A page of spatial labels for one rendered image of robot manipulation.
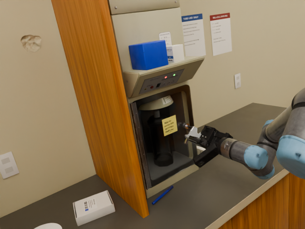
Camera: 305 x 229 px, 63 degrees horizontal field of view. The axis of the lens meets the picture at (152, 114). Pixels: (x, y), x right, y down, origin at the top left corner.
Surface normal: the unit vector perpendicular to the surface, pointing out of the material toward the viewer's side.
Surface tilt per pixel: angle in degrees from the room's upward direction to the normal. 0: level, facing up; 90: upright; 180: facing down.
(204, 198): 0
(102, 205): 0
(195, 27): 90
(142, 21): 90
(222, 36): 90
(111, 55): 90
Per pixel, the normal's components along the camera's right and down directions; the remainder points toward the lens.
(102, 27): -0.81, 0.30
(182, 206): -0.15, -0.94
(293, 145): -0.76, -0.48
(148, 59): 0.57, 0.17
